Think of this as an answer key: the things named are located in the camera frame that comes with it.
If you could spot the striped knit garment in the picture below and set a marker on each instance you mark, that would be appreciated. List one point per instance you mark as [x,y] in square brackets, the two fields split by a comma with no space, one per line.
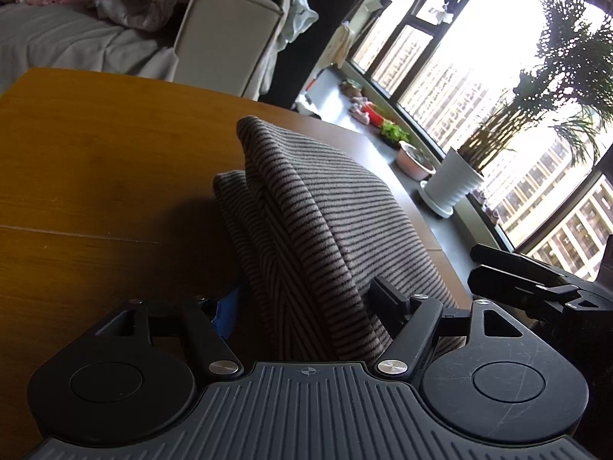
[306,211]

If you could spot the green leafy plant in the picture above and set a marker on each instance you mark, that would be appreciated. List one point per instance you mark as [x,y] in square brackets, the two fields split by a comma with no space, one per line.
[395,132]

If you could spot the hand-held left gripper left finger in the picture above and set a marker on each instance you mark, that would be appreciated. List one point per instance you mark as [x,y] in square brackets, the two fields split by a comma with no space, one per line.
[225,314]

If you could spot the black-framed window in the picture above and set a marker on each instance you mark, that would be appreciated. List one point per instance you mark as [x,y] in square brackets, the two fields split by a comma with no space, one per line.
[479,57]

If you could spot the beige sofa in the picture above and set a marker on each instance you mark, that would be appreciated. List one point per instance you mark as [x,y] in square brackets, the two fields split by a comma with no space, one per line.
[220,38]

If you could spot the pale pink hanging garment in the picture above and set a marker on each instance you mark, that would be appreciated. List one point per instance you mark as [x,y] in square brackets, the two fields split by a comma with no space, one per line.
[139,7]

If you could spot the light blue shirt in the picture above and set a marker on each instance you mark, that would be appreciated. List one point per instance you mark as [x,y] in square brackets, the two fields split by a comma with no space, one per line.
[299,15]

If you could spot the grey bed sheet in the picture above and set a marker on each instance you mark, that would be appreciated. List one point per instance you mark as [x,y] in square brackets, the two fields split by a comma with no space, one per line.
[72,38]

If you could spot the beige cloth bag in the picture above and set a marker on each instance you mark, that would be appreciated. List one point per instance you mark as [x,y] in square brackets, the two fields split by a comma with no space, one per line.
[342,45]

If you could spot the red basin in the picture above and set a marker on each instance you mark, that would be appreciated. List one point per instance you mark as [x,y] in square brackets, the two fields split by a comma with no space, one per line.
[377,116]

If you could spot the grey bay window sill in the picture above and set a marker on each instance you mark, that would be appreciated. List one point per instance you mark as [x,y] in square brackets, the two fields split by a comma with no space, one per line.
[459,242]

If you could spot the potted palm in white pot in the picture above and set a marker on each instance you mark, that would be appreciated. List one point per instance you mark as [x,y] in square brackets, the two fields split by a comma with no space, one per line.
[450,182]

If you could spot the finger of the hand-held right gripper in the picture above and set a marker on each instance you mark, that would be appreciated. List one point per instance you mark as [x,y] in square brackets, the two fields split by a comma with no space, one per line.
[507,285]
[507,256]

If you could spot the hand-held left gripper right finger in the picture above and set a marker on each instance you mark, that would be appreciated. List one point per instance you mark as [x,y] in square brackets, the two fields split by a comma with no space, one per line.
[390,299]

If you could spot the pink plant pot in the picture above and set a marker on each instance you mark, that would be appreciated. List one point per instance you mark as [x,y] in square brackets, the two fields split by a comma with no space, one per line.
[412,166]

